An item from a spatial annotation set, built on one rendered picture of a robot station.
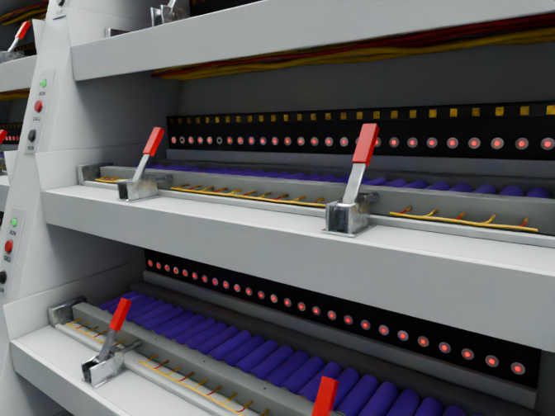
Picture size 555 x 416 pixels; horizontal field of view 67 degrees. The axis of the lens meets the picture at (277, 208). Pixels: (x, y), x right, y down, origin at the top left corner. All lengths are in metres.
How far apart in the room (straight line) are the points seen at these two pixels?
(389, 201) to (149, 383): 0.32
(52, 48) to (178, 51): 0.27
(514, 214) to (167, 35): 0.38
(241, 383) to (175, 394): 0.08
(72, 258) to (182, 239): 0.30
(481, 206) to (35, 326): 0.57
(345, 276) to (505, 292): 0.10
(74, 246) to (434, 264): 0.53
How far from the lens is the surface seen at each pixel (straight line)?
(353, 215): 0.31
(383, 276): 0.29
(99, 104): 0.69
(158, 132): 0.51
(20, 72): 0.82
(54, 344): 0.63
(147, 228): 0.45
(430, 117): 0.47
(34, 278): 0.66
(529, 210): 0.34
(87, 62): 0.64
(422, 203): 0.35
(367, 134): 0.34
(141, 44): 0.54
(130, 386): 0.51
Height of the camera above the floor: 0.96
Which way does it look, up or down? 3 degrees up
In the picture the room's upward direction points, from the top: 10 degrees clockwise
